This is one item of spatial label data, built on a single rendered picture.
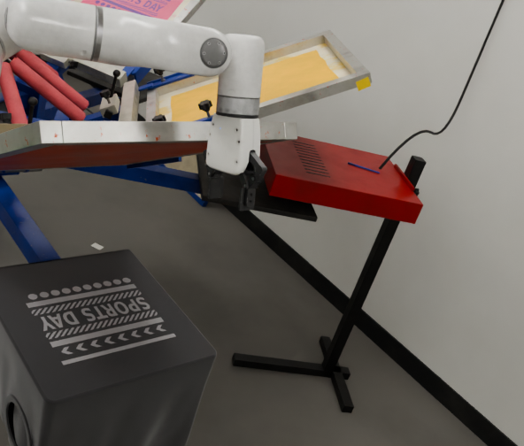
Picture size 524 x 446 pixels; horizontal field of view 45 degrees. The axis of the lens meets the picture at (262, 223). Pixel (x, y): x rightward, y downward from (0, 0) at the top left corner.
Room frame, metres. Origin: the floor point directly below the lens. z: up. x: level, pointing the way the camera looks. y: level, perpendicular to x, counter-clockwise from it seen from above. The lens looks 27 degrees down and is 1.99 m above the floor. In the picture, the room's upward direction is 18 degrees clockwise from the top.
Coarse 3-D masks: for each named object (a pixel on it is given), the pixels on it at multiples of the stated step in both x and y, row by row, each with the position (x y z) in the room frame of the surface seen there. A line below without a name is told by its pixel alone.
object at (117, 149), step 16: (96, 144) 1.04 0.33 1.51; (112, 144) 1.06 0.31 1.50; (128, 144) 1.09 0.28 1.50; (144, 144) 1.13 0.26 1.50; (160, 144) 1.16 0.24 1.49; (0, 160) 1.19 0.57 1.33; (16, 160) 1.22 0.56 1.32; (32, 160) 1.27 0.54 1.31; (48, 160) 1.31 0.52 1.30; (64, 160) 1.36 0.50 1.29; (80, 160) 1.41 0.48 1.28
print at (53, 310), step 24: (72, 288) 1.34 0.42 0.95; (96, 288) 1.37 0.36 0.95; (120, 288) 1.40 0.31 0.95; (48, 312) 1.22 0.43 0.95; (72, 312) 1.25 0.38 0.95; (96, 312) 1.28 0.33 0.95; (120, 312) 1.31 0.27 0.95; (144, 312) 1.34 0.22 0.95; (48, 336) 1.14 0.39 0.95; (72, 336) 1.16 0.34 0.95; (96, 336) 1.19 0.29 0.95; (120, 336) 1.22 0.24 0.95; (144, 336) 1.25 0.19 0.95; (168, 336) 1.27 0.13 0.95; (72, 360) 1.09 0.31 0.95
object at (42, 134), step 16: (16, 128) 1.00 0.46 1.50; (32, 128) 0.96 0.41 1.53; (48, 128) 0.95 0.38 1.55; (64, 128) 0.97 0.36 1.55; (80, 128) 0.99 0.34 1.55; (96, 128) 1.01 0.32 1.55; (112, 128) 1.03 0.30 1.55; (128, 128) 1.06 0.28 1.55; (144, 128) 1.08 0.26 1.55; (160, 128) 1.10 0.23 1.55; (176, 128) 1.13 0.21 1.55; (192, 128) 1.16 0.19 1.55; (208, 128) 1.18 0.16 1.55; (272, 128) 1.31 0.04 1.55; (288, 128) 1.34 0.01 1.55; (0, 144) 1.05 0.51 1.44; (16, 144) 1.00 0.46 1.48; (32, 144) 0.95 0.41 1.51; (48, 144) 0.95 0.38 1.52; (64, 144) 0.98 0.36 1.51; (80, 144) 1.00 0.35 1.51
